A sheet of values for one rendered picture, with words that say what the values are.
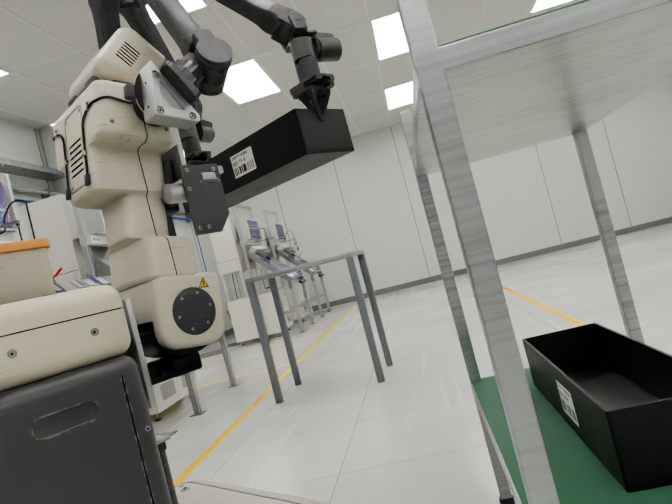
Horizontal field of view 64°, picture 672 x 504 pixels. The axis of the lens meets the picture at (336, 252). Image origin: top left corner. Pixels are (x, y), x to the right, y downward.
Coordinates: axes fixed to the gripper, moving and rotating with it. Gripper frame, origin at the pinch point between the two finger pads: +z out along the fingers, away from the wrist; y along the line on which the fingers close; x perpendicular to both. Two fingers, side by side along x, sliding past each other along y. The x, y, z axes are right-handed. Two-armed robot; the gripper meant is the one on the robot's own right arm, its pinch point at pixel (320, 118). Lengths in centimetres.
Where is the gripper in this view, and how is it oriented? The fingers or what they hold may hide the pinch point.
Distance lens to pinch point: 136.8
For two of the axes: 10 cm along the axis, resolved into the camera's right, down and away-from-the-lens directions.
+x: -6.8, 1.7, -7.2
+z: 2.6, 9.6, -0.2
